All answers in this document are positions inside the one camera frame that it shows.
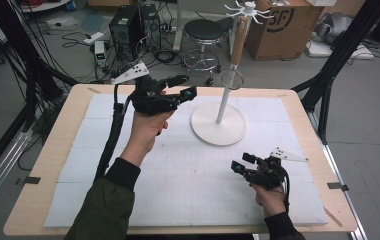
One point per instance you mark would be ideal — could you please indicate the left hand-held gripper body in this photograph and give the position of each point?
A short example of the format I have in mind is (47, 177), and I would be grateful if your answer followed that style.
(151, 100)

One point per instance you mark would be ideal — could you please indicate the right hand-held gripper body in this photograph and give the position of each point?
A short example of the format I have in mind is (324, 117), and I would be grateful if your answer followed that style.
(266, 176)

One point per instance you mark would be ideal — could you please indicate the white hook stand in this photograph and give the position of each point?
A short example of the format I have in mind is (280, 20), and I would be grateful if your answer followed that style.
(224, 106)

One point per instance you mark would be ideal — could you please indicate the person's right hand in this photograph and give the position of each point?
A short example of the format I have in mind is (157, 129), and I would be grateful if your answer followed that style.
(271, 201)

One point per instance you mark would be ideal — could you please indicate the person's left hand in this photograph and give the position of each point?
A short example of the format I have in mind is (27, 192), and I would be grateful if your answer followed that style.
(144, 133)

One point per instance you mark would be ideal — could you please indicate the white gridded mat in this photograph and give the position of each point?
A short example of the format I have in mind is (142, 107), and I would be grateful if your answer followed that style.
(191, 186)

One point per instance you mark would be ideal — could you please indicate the brown tape strip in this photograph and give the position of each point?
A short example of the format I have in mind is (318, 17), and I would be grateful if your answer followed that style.
(332, 216)
(94, 90)

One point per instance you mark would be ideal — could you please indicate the black round stool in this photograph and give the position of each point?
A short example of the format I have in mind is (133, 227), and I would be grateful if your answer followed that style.
(206, 30)

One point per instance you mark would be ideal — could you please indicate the slim black computer tower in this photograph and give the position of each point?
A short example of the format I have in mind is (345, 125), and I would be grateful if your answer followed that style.
(151, 26)

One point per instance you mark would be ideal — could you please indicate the small bench power supply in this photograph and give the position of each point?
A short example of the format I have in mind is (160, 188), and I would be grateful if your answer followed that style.
(100, 53)

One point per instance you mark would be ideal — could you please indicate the large black computer tower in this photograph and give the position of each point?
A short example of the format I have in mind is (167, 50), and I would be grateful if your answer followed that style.
(124, 33)

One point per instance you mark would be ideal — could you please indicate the black tape strip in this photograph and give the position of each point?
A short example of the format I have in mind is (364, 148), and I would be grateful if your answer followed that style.
(29, 180)
(337, 186)

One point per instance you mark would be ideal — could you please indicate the white power strip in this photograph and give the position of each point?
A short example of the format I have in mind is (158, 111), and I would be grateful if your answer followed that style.
(94, 37)

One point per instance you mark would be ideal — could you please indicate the brown cardboard box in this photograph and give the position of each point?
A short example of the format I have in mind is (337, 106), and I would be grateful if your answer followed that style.
(278, 36)

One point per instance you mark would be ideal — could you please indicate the white flat board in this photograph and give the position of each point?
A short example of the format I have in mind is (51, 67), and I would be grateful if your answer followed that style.
(321, 50)

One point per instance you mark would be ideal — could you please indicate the grey bundle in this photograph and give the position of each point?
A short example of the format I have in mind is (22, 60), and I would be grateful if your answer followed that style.
(333, 28)

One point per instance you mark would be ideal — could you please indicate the aluminium rail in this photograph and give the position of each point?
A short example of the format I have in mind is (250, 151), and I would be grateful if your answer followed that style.
(1, 173)
(341, 186)

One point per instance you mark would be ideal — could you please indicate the black metal frame stand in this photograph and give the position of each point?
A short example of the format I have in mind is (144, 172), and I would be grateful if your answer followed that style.
(341, 50)
(31, 66)

